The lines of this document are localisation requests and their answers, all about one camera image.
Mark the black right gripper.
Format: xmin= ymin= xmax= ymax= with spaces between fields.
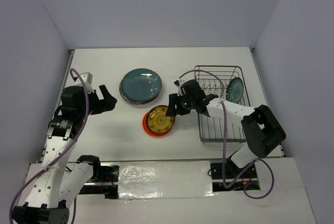
xmin=165 ymin=92 xmax=195 ymax=117

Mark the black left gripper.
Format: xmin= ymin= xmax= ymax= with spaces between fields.
xmin=78 ymin=85 xmax=117 ymax=119

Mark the small yellow patterned plate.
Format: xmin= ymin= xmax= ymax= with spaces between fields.
xmin=146 ymin=105 xmax=175 ymax=135

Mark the small orange plate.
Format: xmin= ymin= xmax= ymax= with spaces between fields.
xmin=142 ymin=105 xmax=175 ymax=137

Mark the blue floral pattern plate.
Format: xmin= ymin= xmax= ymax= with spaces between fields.
xmin=118 ymin=82 xmax=156 ymax=105

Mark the large teal glazed plate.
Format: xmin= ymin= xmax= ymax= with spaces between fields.
xmin=121 ymin=68 xmax=162 ymax=101

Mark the small teal patterned plate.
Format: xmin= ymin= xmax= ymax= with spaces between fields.
xmin=226 ymin=77 xmax=244 ymax=104

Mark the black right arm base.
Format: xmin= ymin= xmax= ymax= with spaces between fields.
xmin=207 ymin=162 xmax=257 ymax=182

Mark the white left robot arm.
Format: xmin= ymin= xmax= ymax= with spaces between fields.
xmin=9 ymin=84 xmax=117 ymax=223

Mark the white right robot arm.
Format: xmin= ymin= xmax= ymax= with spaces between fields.
xmin=172 ymin=79 xmax=286 ymax=178

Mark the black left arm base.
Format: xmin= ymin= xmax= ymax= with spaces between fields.
xmin=87 ymin=166 xmax=120 ymax=185

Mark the silver foil tape sheet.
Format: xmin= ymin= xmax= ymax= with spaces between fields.
xmin=118 ymin=161 xmax=214 ymax=199

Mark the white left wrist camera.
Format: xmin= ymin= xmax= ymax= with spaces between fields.
xmin=74 ymin=72 xmax=94 ymax=93

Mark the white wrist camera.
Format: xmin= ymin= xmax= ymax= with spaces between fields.
xmin=74 ymin=72 xmax=94 ymax=93
xmin=174 ymin=78 xmax=185 ymax=96

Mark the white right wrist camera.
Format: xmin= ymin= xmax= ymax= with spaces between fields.
xmin=174 ymin=78 xmax=185 ymax=96

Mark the grey wire dish rack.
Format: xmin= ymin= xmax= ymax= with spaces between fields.
xmin=194 ymin=65 xmax=250 ymax=143

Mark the aluminium table edge rail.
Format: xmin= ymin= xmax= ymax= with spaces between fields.
xmin=37 ymin=49 xmax=75 ymax=163

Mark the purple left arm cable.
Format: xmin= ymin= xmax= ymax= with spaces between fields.
xmin=9 ymin=68 xmax=91 ymax=224

